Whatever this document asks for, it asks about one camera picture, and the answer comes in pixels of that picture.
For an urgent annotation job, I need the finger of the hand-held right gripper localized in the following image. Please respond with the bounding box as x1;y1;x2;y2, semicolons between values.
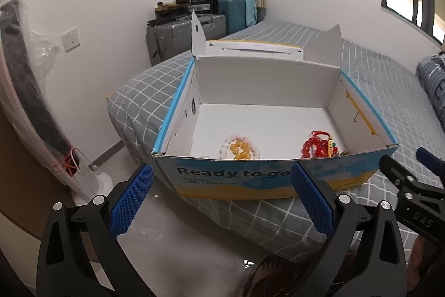
416;147;445;178
379;154;424;196

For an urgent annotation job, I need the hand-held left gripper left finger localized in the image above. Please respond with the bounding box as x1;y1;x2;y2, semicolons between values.
36;163;155;297

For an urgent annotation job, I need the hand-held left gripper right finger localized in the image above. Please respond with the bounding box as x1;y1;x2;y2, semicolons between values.
290;161;408;297

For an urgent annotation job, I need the red bead bracelet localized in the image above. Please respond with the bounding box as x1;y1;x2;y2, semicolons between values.
309;131;335;156
301;139;329;159

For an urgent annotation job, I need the multicolour glass bead bracelet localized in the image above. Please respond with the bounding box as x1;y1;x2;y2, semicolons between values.
330;142;350;157

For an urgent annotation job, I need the amber bead bracelet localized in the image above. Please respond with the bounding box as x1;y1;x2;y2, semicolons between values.
230;140;254;160

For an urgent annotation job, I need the pink white bead bracelet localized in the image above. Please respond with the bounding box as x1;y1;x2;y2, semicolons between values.
219;133;261;160

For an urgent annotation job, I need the blue yellow cardboard box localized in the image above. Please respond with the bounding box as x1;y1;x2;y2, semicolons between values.
151;10;400;202

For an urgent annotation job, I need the person's right forearm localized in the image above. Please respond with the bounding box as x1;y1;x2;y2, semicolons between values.
406;234;435;297

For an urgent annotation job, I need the dark patterned pillow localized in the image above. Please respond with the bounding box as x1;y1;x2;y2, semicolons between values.
415;53;445;142

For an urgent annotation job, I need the person's foot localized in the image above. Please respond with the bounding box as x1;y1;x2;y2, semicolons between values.
240;254;329;297

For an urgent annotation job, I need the grey checked bed sheet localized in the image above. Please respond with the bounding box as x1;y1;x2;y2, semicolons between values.
106;20;445;263

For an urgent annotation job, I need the plastic wrapped standing fan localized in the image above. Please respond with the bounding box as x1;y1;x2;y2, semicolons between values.
0;0;114;206

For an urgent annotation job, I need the grey suitcase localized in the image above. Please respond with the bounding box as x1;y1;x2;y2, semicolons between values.
146;14;229;67

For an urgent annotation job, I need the teal cloth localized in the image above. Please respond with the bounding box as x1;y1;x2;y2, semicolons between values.
243;0;260;28

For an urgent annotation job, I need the teal suitcase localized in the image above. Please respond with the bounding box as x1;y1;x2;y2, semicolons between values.
213;0;258;36

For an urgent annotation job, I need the white wall socket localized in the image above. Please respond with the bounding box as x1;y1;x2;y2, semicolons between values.
61;28;81;53

